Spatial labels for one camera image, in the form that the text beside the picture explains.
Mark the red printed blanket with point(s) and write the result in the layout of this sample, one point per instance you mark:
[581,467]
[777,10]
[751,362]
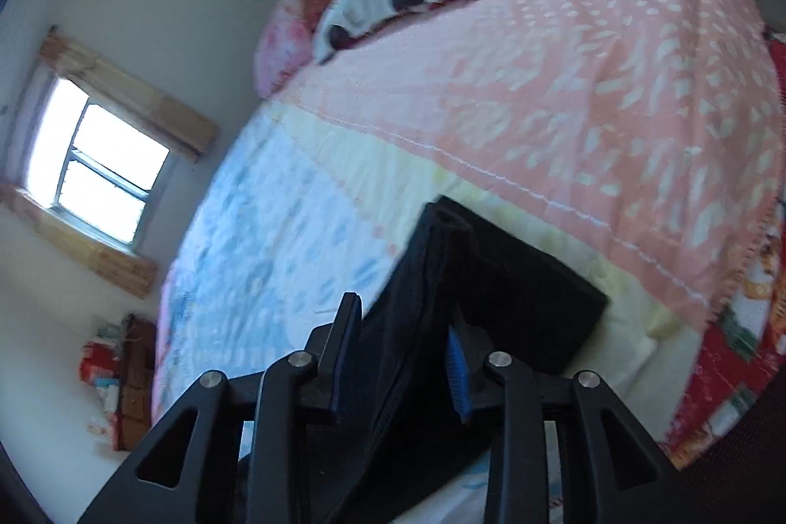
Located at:
[724,364]

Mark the window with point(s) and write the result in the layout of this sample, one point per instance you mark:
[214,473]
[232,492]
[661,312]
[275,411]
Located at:
[110,149]

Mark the beige patterned curtain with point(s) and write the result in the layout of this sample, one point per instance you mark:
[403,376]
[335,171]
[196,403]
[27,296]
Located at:
[80,254]
[135,94]

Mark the black pants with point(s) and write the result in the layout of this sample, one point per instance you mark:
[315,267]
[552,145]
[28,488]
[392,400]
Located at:
[522,291]

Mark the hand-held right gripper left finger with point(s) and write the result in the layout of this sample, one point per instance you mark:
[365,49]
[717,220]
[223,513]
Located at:
[344,376]

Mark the pink pillow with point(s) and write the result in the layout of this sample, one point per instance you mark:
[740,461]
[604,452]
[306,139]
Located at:
[288,33]

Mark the brown wooden desk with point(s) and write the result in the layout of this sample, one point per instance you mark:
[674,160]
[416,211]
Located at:
[135,376]

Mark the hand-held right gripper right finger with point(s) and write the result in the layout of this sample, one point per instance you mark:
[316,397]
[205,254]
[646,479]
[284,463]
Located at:
[455,370]

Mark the pink blanket with white pattern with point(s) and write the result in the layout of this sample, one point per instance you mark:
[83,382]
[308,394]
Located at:
[552,100]

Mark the red gift bag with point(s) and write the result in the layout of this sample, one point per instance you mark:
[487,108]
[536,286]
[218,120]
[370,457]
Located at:
[98,364]

